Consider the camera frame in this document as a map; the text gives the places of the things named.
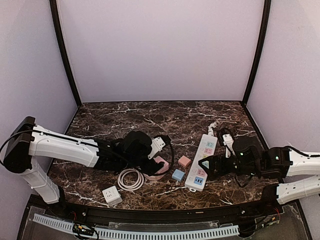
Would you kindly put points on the pink plug adapter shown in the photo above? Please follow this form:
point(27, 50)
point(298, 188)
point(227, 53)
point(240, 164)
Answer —
point(184, 161)

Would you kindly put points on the right black frame post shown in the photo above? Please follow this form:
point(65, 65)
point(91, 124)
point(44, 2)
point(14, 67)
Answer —
point(258, 51)

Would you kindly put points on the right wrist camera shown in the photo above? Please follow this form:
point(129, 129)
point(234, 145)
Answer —
point(226, 139)

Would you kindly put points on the white multicolour power strip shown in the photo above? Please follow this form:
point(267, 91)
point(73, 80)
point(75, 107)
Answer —
point(196, 178)

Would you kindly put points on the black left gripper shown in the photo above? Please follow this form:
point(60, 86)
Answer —
point(149, 163)

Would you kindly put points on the grey slotted cable duct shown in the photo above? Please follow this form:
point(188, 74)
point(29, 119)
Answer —
point(123, 231)

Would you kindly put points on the black frame post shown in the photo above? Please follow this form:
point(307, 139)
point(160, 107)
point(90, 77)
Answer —
point(258, 51)
point(63, 51)

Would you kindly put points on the white cube socket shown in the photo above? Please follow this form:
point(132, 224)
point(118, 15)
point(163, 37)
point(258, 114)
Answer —
point(112, 196)

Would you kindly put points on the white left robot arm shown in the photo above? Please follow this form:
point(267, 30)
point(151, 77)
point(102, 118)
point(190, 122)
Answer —
point(30, 140)

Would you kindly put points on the pink cube socket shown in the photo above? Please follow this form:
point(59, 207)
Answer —
point(163, 164)

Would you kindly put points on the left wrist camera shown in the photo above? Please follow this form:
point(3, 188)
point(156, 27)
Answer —
point(157, 145)

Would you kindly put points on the small circuit board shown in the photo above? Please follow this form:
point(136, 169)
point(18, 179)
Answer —
point(81, 229)

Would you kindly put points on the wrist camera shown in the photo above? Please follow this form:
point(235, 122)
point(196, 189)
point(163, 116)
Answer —
point(226, 139)
point(157, 145)

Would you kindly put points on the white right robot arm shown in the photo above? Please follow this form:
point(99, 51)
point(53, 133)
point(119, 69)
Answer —
point(281, 162)

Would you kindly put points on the pink round power socket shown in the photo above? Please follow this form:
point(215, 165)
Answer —
point(153, 178)

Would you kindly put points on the left black frame post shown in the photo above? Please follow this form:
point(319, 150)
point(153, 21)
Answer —
point(63, 51)

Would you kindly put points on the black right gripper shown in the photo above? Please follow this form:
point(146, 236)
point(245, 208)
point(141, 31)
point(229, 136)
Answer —
point(220, 166)

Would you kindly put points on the black front table rail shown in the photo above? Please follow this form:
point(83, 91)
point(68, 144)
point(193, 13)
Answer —
point(245, 212)

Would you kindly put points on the blue plug adapter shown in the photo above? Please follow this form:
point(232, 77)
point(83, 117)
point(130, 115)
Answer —
point(178, 176)

